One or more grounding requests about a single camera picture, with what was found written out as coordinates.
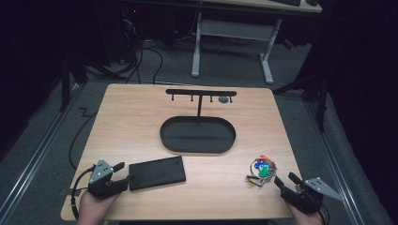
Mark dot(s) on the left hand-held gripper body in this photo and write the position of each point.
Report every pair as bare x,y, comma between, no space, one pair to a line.
100,171

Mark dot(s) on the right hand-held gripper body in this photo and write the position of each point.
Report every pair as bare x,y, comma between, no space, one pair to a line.
308,195

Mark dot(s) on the black key rack with tray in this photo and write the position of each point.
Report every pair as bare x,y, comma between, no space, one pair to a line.
197,136

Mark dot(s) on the person's right hand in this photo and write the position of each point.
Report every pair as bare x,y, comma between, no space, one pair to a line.
305,218

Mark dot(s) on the person's left hand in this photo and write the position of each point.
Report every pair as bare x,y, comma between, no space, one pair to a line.
94,209

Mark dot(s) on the grey tape strip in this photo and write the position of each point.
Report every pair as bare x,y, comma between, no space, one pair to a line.
66,192

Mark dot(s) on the black metal stand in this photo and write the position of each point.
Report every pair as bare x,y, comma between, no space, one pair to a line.
320,100
65,84

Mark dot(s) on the grey round table grommet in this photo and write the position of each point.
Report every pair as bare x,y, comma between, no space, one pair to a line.
223,99

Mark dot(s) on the black computer tower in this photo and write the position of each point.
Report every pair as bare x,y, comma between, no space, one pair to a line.
130,28

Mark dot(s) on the white-legged wooden desk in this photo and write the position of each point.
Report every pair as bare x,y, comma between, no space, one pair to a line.
236,29

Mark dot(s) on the black keyboard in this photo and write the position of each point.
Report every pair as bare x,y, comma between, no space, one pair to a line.
286,2

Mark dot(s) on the black computer mouse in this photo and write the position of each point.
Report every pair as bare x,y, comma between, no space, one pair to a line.
312,2

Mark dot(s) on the grey metal floor rail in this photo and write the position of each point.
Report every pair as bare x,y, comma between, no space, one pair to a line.
336,168
37,153

